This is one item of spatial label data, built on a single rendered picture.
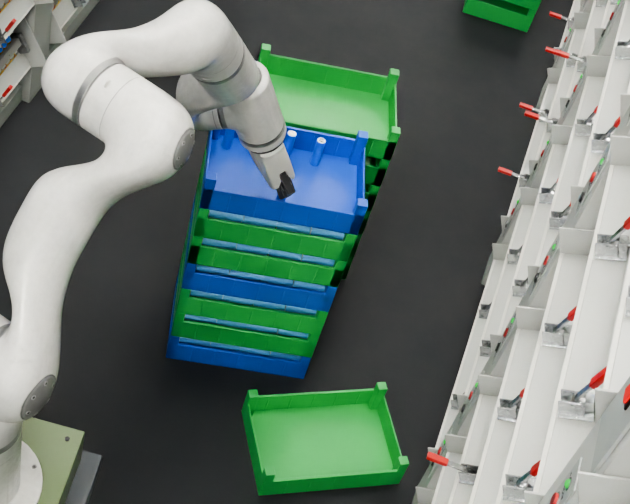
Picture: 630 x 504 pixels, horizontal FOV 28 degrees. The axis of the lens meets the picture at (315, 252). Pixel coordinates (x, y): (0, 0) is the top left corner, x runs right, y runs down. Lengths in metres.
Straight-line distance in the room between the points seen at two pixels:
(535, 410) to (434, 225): 1.44
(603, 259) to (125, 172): 0.62
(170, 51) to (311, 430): 1.17
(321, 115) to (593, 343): 1.26
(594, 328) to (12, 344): 0.74
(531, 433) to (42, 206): 0.70
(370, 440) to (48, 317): 1.12
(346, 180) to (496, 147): 1.00
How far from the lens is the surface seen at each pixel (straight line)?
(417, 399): 2.76
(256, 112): 2.05
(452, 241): 3.08
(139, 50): 1.69
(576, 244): 1.90
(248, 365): 2.69
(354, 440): 2.66
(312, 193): 2.39
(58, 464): 2.10
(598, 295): 1.60
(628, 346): 1.30
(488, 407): 2.18
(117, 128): 1.63
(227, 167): 2.39
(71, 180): 1.65
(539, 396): 1.73
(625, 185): 1.76
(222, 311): 2.54
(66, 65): 1.67
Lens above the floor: 2.18
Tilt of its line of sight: 48 degrees down
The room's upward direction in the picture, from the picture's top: 19 degrees clockwise
